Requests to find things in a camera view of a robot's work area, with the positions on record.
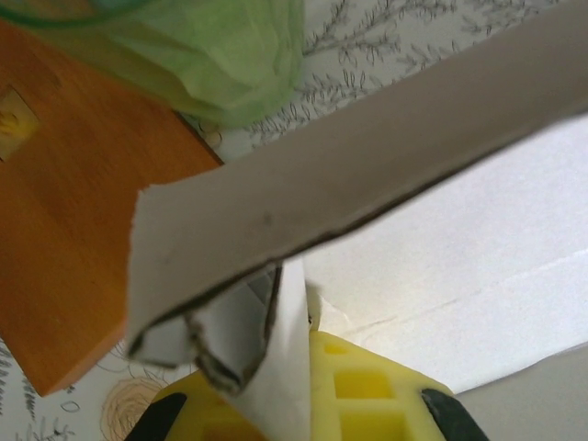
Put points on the orange wooden block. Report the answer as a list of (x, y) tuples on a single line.
[(82, 229)]

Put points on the white paper box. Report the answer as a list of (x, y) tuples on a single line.
[(321, 193)]

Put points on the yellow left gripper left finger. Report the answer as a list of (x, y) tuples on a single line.
[(193, 422)]

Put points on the floral table mat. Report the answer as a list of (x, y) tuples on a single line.
[(367, 46)]

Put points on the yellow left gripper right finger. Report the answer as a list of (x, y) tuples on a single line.
[(367, 413)]

